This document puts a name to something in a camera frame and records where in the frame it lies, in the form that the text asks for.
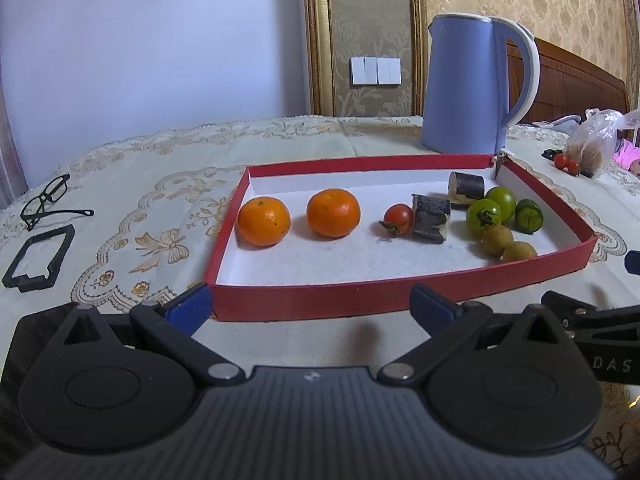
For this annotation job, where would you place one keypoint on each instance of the white wall switch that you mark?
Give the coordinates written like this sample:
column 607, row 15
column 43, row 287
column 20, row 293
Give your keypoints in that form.
column 388, row 70
column 363, row 70

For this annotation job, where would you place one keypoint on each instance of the small black object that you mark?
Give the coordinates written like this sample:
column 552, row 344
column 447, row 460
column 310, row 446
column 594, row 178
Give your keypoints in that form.
column 551, row 152

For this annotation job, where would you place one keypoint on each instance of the orange mandarin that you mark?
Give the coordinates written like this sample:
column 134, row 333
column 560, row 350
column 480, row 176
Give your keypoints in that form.
column 263, row 221
column 333, row 212

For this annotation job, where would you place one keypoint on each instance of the green tomato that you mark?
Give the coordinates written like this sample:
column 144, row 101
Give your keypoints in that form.
column 505, row 200
column 482, row 217

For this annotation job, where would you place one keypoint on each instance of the pink cloth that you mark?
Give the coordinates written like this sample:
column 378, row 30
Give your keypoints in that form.
column 629, row 154

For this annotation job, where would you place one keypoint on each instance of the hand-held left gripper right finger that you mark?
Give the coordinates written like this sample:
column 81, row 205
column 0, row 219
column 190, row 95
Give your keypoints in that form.
column 432, row 307

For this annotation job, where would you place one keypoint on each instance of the black plastic frame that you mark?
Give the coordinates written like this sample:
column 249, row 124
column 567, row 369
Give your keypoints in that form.
column 62, row 247

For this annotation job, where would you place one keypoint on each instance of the brown kiwi berry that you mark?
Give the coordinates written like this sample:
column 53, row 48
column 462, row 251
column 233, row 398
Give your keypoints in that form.
column 497, row 240
column 520, row 252

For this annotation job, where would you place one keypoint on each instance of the green cucumber piece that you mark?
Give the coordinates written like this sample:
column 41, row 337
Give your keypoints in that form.
column 529, row 215

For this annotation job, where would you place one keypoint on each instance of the black eyeglasses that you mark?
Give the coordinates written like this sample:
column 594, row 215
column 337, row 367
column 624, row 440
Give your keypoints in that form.
column 47, row 195

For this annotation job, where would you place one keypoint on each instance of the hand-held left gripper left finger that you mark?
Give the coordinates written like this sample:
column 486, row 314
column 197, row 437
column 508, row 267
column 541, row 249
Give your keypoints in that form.
column 187, row 307

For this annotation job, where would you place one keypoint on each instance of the brown wooden headboard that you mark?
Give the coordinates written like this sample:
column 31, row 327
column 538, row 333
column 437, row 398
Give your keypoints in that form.
column 575, row 90

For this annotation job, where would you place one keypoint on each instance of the red cardboard box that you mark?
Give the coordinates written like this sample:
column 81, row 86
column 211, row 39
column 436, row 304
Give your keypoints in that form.
column 350, row 302

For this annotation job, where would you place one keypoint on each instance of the red cherry tomato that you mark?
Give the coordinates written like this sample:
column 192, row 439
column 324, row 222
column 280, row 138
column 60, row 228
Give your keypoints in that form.
column 573, row 167
column 399, row 217
column 560, row 160

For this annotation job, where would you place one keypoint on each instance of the dark eggplant piece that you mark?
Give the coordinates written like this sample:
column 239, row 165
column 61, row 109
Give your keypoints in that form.
column 467, row 187
column 431, row 218

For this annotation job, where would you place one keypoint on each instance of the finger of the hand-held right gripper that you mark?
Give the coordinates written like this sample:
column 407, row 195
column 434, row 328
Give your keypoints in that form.
column 585, row 312
column 634, row 262

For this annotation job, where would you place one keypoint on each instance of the clear plastic bag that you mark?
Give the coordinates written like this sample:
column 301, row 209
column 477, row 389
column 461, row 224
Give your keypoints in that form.
column 595, row 140

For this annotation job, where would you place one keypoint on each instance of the pink curtain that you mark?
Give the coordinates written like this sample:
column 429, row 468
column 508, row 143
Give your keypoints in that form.
column 10, row 160

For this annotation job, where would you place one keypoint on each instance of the blue electric kettle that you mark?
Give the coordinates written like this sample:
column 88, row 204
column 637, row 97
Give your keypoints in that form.
column 460, row 90

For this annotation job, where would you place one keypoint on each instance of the gold framed wall panel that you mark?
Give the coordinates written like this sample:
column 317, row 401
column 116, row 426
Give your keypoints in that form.
column 370, row 15

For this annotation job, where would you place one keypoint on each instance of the grey cloth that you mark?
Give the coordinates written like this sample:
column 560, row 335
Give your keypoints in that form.
column 562, row 122

